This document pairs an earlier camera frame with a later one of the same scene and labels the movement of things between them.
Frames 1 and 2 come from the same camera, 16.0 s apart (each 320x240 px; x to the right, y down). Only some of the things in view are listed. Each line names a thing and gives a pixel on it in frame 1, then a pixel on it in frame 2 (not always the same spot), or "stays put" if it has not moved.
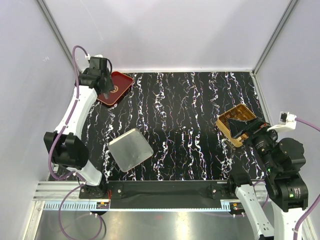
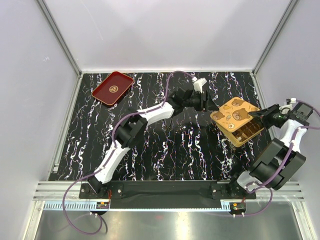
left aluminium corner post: (52, 23) stays put
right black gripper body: (258, 126) to (271, 117)
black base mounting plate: (160, 194) stays put
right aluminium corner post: (278, 28) stays put
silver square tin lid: (130, 149) to (234, 115)
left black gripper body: (109, 86) to (203, 105)
